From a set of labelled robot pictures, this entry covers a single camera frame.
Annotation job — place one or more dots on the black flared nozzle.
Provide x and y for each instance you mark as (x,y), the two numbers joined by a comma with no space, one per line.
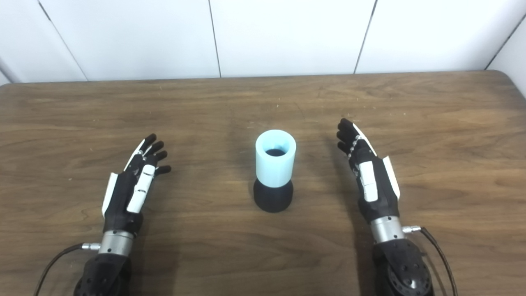
(273,199)

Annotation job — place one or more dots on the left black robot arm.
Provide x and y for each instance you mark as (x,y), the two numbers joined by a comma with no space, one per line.
(107,267)

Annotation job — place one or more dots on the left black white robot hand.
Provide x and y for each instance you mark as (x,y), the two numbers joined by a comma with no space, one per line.
(123,201)

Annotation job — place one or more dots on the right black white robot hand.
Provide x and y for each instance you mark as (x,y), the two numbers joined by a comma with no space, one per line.
(378,197)

